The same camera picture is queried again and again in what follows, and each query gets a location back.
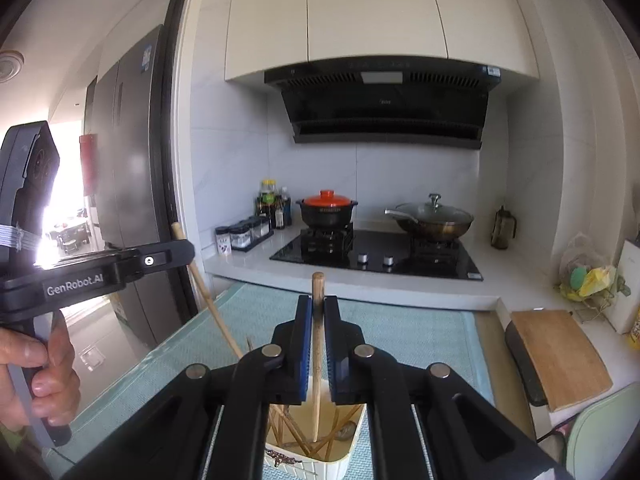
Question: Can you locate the light blue woven table mat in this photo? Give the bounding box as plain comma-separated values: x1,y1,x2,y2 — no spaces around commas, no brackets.
46,282,497,480

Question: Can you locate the black wok with glass lid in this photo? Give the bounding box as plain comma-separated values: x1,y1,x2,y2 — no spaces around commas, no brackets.
384,193,474,242

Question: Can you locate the black spice rack tray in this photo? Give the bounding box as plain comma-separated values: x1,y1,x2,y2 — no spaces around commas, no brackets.
229,216,272,252

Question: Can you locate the black gas cooktop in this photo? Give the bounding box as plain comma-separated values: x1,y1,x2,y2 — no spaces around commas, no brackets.
271,226,483,282

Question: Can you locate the wooden chopstick six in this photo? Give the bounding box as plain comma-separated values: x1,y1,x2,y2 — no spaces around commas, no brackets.
311,272,324,442

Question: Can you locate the dark glass jug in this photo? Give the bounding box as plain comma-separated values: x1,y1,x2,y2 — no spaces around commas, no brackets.
490,206,518,250

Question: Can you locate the cream utensil holder box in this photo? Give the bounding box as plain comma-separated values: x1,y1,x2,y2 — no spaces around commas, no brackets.
262,401,367,479

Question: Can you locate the red hanging decoration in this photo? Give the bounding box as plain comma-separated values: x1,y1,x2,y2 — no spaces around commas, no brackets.
79,133,99,196

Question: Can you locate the green cutting board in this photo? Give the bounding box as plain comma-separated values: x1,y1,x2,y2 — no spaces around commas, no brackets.
538,382,639,479

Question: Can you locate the black range hood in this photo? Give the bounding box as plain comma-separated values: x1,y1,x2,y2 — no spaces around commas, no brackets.
264,55,502,150

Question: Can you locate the black pot with red lid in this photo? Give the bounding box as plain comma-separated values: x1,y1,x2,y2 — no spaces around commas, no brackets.
296,190,358,230

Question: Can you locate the wooden cutting board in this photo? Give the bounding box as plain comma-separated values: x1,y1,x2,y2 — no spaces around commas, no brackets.
511,310,613,412

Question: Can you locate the white spice jar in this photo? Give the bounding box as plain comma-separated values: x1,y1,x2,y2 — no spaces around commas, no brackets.
215,226,232,256

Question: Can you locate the sauce bottles group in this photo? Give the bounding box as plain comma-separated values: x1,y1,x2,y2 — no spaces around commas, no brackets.
255,179,293,230

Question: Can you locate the person left hand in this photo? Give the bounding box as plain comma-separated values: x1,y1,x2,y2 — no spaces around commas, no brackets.
1,311,80,432

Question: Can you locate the yellow green cloth bag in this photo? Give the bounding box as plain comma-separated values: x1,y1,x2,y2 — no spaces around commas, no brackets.
556,233,631,313

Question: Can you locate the grey double door refrigerator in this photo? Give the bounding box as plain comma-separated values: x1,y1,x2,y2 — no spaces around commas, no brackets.
90,25,184,349

